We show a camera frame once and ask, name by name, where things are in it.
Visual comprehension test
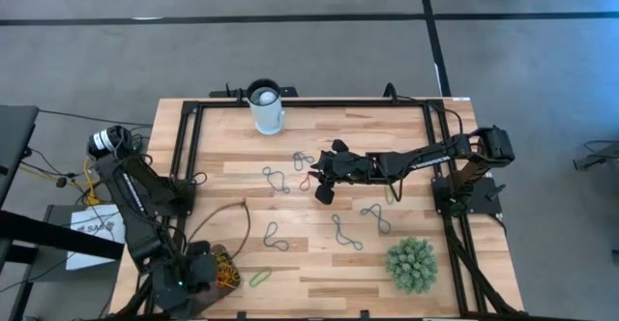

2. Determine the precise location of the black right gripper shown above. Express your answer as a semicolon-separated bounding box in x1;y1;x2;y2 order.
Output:
309;138;377;206

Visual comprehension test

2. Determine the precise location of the teal rubber band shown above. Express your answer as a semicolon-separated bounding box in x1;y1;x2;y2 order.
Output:
359;202;393;236
330;213;365;252
292;150;316;172
261;165;292;195
261;220;291;253

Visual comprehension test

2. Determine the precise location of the brown fabric bin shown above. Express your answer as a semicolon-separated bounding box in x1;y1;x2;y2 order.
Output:
166;242;244;315

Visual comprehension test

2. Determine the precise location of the tall white plastic cup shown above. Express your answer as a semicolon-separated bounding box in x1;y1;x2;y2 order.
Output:
246;78;287;136

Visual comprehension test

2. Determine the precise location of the white paper sign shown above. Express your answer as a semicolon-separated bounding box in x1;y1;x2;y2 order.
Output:
65;203;129;272

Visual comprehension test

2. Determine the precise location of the green artificial plant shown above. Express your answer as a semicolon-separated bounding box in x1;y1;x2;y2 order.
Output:
385;236;439;296

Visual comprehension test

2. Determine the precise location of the black bar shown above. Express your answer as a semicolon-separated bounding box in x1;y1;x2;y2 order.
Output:
0;208;126;263

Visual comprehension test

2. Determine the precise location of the grey box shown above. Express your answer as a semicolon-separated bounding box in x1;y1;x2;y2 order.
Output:
28;203;128;283

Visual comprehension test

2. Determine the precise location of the black metal table frame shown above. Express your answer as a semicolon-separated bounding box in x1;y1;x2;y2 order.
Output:
113;96;528;321

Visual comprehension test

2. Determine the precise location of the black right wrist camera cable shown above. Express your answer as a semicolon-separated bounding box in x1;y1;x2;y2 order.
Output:
384;163;406;204

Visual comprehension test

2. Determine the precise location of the black bracket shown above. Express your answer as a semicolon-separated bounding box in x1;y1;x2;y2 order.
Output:
208;81;300;100

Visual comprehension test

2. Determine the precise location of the yellow cable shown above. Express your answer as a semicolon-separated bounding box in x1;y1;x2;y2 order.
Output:
81;159;102;207

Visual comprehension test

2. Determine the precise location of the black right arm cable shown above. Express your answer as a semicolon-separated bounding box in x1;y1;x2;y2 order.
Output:
396;94;465;138

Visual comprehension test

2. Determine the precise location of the black floor cable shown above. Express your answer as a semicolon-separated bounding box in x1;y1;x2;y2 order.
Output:
37;108;154;129

